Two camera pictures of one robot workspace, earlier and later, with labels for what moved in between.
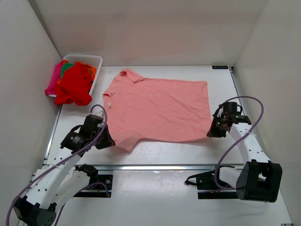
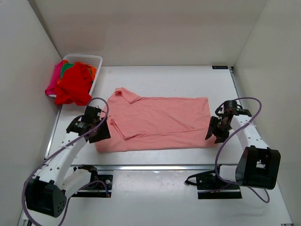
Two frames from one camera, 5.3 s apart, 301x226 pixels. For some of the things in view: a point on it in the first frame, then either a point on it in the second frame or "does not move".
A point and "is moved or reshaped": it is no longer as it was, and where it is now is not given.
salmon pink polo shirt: x=160 y=110 is moved or reshaped
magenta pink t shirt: x=51 y=90 does not move
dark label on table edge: x=220 y=67 does not move
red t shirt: x=74 y=85 does not move
